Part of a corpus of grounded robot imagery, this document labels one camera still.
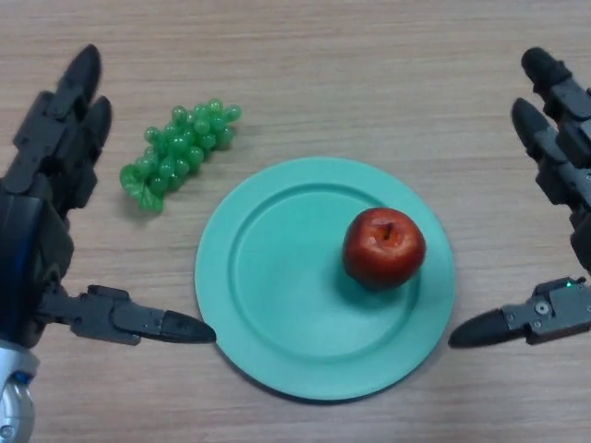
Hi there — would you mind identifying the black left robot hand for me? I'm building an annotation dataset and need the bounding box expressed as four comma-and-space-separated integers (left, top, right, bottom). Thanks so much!
0, 44, 217, 350

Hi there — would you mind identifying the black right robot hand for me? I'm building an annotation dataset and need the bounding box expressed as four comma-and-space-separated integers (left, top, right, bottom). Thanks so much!
448, 46, 591, 350

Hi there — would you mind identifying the red apple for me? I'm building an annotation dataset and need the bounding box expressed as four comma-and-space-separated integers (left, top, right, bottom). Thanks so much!
342, 207, 427, 292

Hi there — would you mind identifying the green round plate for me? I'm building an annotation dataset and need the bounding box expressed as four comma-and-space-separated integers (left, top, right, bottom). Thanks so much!
194, 156, 456, 401

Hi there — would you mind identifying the green grape bunch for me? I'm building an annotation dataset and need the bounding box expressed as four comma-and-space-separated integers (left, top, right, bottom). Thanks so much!
119, 98, 243, 214

